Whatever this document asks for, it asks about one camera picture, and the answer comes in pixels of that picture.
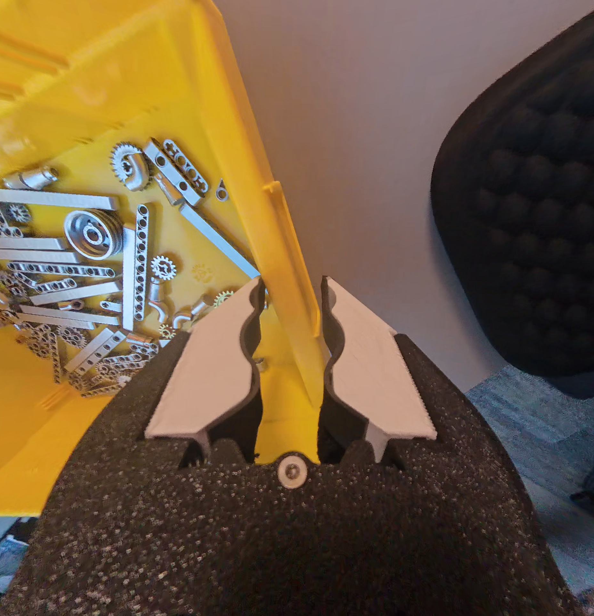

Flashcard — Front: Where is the pile of grey brick parts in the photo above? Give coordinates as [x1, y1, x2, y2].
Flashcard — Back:
[0, 138, 261, 397]

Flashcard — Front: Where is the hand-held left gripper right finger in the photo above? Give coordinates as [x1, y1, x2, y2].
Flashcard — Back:
[319, 277, 438, 461]

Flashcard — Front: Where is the grey brick pulley wheel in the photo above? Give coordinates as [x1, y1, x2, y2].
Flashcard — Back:
[64, 209, 124, 261]

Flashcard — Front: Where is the yellow plastic bin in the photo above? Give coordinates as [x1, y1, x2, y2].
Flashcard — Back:
[0, 0, 327, 511]

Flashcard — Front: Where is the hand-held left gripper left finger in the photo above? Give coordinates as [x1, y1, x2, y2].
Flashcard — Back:
[145, 279, 269, 441]

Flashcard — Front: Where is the black mesh chair pad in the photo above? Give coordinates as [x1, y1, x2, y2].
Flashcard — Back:
[430, 5, 594, 378]

